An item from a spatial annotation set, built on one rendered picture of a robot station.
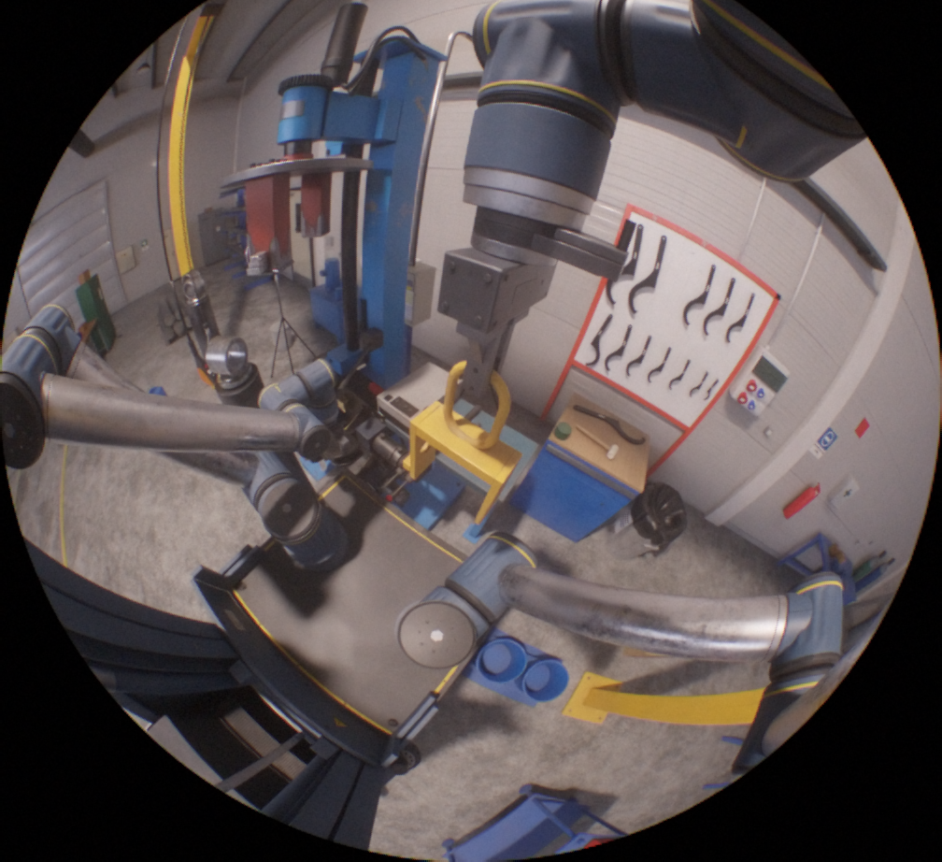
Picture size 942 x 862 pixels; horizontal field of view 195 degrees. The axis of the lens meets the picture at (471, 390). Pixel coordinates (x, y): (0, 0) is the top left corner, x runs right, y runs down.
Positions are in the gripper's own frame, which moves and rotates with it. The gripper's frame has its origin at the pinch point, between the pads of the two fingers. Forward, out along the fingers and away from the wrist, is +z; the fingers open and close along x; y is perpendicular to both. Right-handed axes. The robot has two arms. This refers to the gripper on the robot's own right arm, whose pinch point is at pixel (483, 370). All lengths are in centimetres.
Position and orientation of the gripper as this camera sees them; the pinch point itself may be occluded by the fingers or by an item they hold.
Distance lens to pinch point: 30.1
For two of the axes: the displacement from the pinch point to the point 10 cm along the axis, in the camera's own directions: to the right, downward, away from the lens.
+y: -8.2, -4.8, 3.2
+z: -1.7, 7.4, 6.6
